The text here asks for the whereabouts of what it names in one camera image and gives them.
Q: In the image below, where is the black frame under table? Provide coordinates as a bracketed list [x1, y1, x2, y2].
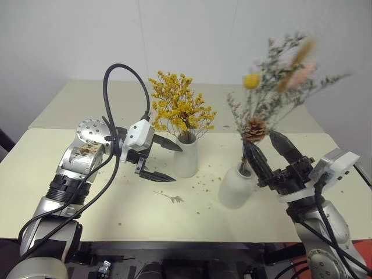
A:
[66, 241, 307, 279]

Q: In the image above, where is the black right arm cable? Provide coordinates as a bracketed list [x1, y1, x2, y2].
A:
[313, 171, 370, 276]

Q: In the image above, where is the dark object at room edge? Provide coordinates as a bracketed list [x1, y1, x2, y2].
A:
[0, 127, 16, 164]

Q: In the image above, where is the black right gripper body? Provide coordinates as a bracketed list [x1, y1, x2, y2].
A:
[256, 156, 316, 195]

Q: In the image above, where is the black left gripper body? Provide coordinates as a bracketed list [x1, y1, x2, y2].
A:
[126, 127, 156, 166]

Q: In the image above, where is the tall cylindrical white vase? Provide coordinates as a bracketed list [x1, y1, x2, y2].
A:
[173, 132, 199, 179]

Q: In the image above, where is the round-bellied white vase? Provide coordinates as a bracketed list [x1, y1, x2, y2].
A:
[217, 162, 259, 210]

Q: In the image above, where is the mixed dried bouquet with pinecone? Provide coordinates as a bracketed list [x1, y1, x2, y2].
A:
[226, 31, 352, 177]

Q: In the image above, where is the red object beside table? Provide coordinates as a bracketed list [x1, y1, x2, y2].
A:
[350, 237, 372, 279]

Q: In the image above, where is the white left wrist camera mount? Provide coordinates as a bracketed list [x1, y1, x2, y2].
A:
[119, 119, 151, 163]

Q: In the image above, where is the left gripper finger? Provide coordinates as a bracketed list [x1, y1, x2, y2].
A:
[153, 134, 184, 153]
[134, 158, 177, 183]

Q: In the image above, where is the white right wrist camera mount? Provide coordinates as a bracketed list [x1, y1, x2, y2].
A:
[277, 148, 361, 204]

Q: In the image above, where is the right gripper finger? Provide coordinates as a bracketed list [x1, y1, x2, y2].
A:
[248, 141, 274, 183]
[269, 130, 305, 169]

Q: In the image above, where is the yellow dried flower bouquet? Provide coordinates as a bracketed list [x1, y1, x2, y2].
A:
[148, 70, 217, 144]

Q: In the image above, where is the small fallen grey-green sprig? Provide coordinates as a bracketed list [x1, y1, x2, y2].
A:
[153, 190, 185, 205]

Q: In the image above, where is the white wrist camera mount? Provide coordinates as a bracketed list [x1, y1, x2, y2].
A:
[119, 119, 151, 163]
[277, 148, 361, 204]

